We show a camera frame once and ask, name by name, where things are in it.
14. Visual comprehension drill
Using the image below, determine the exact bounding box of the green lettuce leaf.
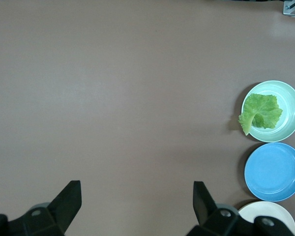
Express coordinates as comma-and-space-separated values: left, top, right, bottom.
237, 92, 284, 136

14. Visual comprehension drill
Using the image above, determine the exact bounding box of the cream round plate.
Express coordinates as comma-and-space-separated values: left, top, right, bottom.
237, 201, 295, 236

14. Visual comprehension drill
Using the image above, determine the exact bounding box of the blue round plate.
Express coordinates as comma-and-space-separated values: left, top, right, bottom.
244, 142, 295, 202

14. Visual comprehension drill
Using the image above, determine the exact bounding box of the light green round plate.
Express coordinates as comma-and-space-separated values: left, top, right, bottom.
240, 80, 295, 143

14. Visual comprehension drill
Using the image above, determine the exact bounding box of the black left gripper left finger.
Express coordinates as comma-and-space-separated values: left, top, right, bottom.
0, 180, 82, 236

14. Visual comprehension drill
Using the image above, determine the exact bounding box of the aluminium profile camera mount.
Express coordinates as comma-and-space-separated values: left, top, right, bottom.
282, 0, 295, 18

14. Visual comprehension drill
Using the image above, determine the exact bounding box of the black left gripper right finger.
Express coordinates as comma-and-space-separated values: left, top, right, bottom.
186, 181, 295, 236

